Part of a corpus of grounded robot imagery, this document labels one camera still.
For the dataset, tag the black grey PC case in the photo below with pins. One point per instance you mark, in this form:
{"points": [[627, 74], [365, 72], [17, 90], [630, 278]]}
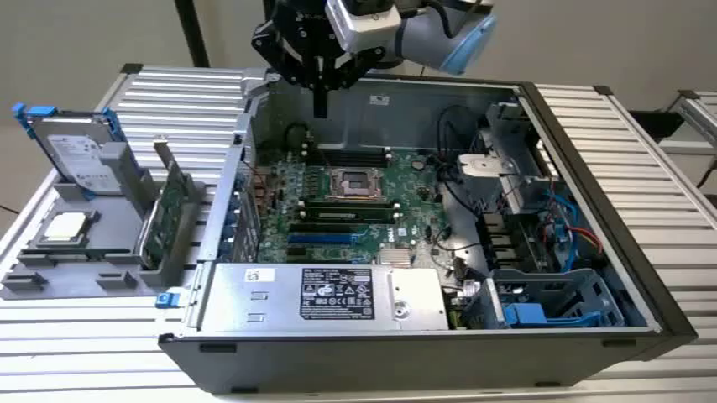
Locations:
{"points": [[392, 361]]}

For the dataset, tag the silver power supply unit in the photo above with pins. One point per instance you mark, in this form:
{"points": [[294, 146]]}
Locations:
{"points": [[269, 302]]}

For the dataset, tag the short black expansion slot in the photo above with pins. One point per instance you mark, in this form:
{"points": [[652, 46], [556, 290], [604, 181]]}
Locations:
{"points": [[297, 251]]}

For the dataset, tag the blue case latch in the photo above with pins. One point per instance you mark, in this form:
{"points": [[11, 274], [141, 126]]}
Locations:
{"points": [[168, 300]]}

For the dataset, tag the grey plastic disk bay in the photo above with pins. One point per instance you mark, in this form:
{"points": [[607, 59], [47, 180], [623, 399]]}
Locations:
{"points": [[539, 279]]}

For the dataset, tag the RAM stick with white label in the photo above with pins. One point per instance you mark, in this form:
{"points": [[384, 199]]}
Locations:
{"points": [[336, 216]]}

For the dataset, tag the CPU socket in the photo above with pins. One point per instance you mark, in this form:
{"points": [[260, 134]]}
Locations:
{"points": [[357, 181]]}

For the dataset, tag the blue disk carrier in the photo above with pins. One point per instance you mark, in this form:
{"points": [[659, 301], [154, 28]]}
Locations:
{"points": [[524, 315]]}

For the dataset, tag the black card guide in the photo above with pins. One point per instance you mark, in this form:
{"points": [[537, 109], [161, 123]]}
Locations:
{"points": [[499, 243]]}

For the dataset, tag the black stand pole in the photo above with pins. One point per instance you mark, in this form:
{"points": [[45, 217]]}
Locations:
{"points": [[193, 33]]}

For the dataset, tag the silver CPU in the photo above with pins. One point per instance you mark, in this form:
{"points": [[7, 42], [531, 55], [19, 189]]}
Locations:
{"points": [[66, 226]]}

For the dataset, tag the long black expansion slot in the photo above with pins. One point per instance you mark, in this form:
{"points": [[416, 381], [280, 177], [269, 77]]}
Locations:
{"points": [[325, 228]]}

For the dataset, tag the green RAM stick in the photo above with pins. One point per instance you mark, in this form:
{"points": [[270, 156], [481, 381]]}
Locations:
{"points": [[85, 252]]}

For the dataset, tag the grey parts rack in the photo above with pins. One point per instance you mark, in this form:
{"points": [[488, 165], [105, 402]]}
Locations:
{"points": [[113, 235]]}

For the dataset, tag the hard disk in blue carrier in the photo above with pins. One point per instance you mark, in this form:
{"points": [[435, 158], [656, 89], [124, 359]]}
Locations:
{"points": [[73, 155]]}

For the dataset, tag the metal slat side table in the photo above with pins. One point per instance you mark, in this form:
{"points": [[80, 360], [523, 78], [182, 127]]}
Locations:
{"points": [[698, 105]]}

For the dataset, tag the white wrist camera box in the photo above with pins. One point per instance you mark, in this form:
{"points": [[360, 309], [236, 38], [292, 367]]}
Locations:
{"points": [[364, 25]]}

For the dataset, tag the green graphics card black cover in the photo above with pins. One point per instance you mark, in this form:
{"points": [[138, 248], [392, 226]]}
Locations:
{"points": [[169, 210]]}

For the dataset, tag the silver chipset heatsink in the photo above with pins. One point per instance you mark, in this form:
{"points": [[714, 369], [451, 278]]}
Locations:
{"points": [[397, 257]]}

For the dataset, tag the blue expansion slot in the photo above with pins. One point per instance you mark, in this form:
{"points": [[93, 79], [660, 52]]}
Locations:
{"points": [[323, 239]]}

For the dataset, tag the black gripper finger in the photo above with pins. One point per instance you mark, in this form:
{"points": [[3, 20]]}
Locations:
{"points": [[359, 67], [274, 50]]}

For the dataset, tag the black RAM slot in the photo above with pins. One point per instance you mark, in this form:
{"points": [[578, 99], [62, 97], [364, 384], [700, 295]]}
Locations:
{"points": [[353, 160], [348, 222], [353, 150], [353, 165], [353, 155], [348, 204]]}

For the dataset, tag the round coin battery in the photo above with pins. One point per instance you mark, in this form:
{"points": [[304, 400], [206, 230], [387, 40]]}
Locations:
{"points": [[419, 163]]}

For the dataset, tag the grey metal drive bay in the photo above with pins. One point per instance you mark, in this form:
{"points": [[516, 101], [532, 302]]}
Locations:
{"points": [[488, 168]]}

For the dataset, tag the green motherboard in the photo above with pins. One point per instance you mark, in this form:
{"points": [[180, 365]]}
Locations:
{"points": [[415, 197]]}

